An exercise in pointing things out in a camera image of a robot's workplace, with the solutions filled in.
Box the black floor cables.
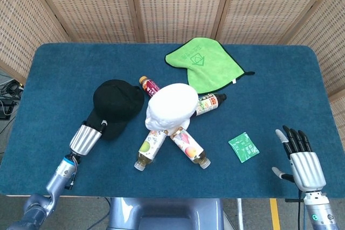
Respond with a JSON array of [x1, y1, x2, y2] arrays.
[[0, 78, 25, 134]]

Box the tea bottle peach label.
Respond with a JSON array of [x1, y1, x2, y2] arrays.
[[169, 126, 211, 170]]

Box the green tea packet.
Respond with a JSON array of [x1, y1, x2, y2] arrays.
[[227, 131, 260, 164]]

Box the drink bottle red label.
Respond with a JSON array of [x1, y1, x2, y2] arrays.
[[139, 76, 162, 99]]

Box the tea bottle green apple label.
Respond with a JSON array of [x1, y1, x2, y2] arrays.
[[134, 129, 169, 172]]

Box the white foam mannequin head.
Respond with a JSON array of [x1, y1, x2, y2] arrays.
[[144, 83, 199, 134]]

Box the black baseball cap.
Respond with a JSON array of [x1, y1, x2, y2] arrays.
[[86, 79, 145, 142]]

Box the blue-grey robot torso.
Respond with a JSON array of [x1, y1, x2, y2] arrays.
[[107, 197, 226, 230]]

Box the white table leg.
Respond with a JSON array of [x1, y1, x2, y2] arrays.
[[236, 198, 245, 230]]

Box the wicker folding screen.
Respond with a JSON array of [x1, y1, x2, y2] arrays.
[[0, 0, 345, 104]]

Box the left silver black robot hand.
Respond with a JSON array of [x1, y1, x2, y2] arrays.
[[69, 119, 108, 157]]

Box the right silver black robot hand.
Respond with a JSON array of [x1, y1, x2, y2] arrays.
[[271, 125, 327, 191]]

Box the green microfiber cloth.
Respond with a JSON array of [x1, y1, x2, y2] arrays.
[[164, 37, 256, 96]]

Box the dark tea bottle green label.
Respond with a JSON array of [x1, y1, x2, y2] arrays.
[[192, 93, 227, 118]]

